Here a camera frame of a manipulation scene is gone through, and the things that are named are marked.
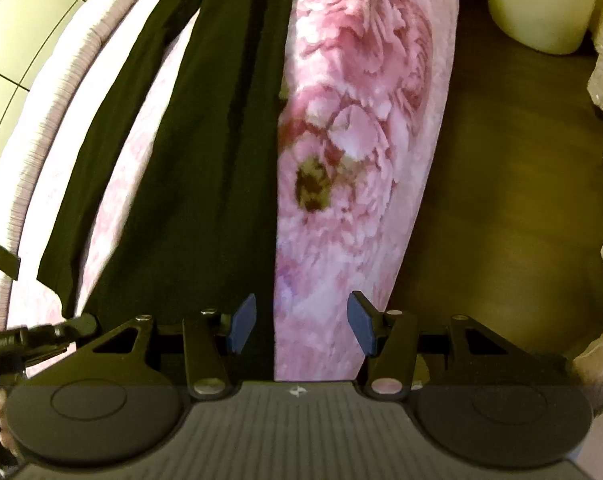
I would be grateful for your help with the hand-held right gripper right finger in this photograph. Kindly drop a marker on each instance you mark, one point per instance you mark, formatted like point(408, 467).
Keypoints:
point(361, 321)

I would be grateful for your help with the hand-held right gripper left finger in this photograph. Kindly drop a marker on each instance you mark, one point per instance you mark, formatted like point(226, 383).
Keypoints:
point(244, 322)

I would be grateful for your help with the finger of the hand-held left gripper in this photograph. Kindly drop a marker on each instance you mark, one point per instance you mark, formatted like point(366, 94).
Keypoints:
point(76, 327)

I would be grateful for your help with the black garment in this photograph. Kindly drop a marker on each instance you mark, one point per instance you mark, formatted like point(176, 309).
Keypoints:
point(206, 185)

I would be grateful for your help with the black phone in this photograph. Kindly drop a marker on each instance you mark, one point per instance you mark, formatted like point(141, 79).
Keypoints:
point(6, 261)

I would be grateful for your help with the pink floral blanket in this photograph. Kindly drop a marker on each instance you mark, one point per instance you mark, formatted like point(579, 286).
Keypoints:
point(356, 110)

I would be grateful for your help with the cream panelled wardrobe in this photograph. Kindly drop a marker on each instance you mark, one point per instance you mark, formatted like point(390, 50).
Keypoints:
point(11, 20)

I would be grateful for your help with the cream round bin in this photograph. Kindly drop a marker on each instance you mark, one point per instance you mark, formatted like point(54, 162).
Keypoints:
point(536, 0)

